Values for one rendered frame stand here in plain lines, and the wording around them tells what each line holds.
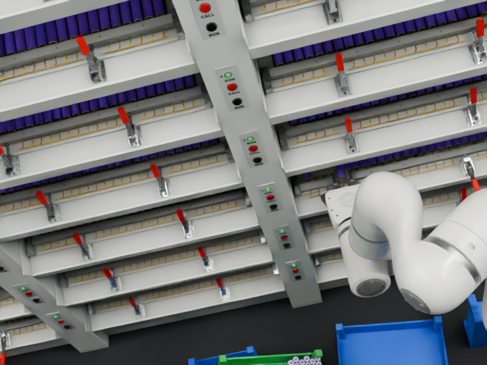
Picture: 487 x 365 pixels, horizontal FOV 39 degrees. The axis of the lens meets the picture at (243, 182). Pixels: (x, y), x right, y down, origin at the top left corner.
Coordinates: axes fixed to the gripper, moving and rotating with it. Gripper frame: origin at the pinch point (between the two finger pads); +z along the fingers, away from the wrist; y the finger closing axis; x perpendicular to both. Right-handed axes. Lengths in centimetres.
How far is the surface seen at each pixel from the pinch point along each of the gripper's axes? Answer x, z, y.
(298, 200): 6.9, 2.0, 11.4
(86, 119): -36, -2, 49
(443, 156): 3.5, 2.9, -24.8
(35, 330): 46, 8, 100
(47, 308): 28, 1, 87
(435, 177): 7.7, 0.5, -22.0
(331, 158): -11.1, -3.8, 1.8
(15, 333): 46, 8, 107
